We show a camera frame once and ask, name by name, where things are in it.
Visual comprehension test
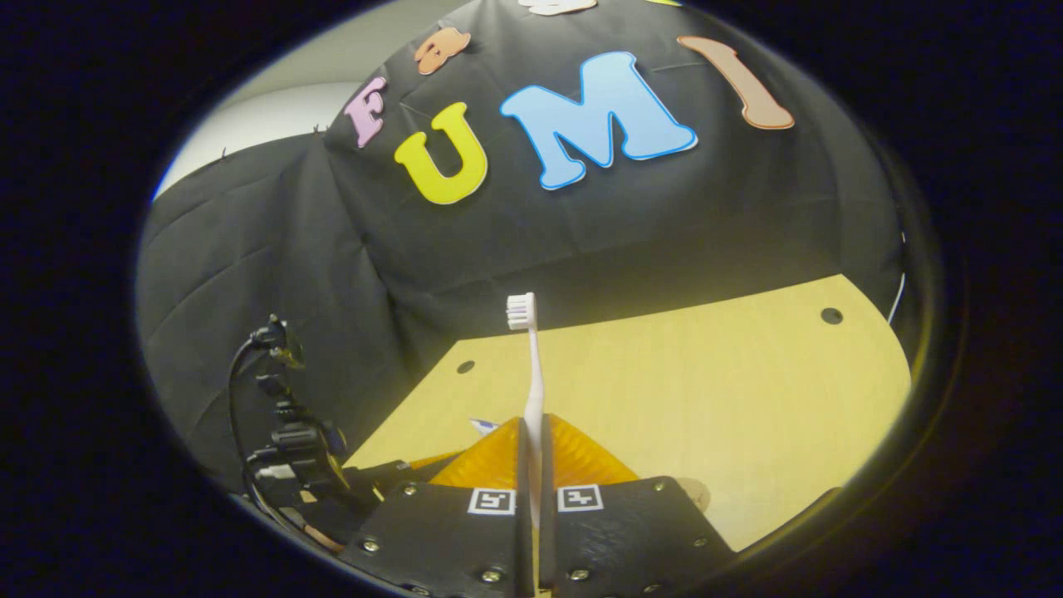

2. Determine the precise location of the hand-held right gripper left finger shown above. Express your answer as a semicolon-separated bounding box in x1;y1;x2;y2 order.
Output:
339;415;534;598

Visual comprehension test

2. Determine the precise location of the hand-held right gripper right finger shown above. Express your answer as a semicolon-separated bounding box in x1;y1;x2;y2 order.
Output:
539;412;737;598

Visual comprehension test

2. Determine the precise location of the white toothbrush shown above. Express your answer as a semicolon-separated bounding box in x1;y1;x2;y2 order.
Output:
506;292;547;532

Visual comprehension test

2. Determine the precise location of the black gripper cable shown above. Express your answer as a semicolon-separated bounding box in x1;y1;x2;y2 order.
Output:
228;328;287;532

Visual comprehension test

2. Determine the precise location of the thin white cable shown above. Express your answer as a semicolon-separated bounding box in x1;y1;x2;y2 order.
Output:
887;231;909;326

